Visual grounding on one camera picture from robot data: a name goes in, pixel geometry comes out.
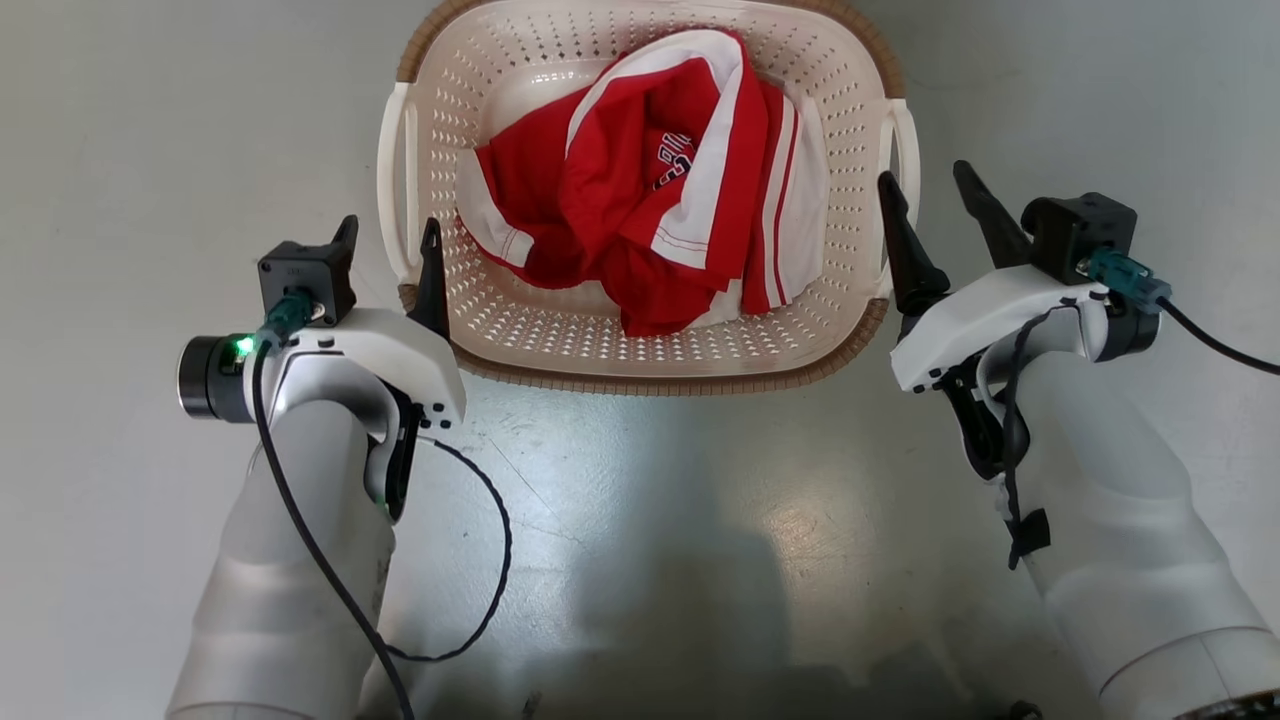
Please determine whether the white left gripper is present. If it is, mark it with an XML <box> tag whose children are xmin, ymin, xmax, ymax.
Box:
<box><xmin>268</xmin><ymin>214</ymin><xmax>468</xmax><ymax>523</ymax></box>

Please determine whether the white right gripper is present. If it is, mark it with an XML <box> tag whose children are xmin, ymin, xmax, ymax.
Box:
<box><xmin>876</xmin><ymin>159</ymin><xmax>1111</xmax><ymax>482</ymax></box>

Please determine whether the beige plastic laundry basket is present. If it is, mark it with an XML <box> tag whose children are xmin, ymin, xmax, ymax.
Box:
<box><xmin>377</xmin><ymin>0</ymin><xmax>921</xmax><ymax>397</ymax></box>

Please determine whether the red and white jersey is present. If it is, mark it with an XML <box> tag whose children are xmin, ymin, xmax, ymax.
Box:
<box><xmin>455</xmin><ymin>28</ymin><xmax>831</xmax><ymax>339</ymax></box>

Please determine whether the thin black cable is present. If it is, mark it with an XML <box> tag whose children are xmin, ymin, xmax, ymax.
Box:
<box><xmin>384</xmin><ymin>434</ymin><xmax>514</xmax><ymax>664</ymax></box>
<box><xmin>1001</xmin><ymin>304</ymin><xmax>1083</xmax><ymax>572</ymax></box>

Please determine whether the black cable with green plug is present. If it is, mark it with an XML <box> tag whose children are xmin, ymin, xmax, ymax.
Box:
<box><xmin>250</xmin><ymin>288</ymin><xmax>417</xmax><ymax>720</ymax></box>
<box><xmin>1084</xmin><ymin>247</ymin><xmax>1280</xmax><ymax>378</ymax></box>

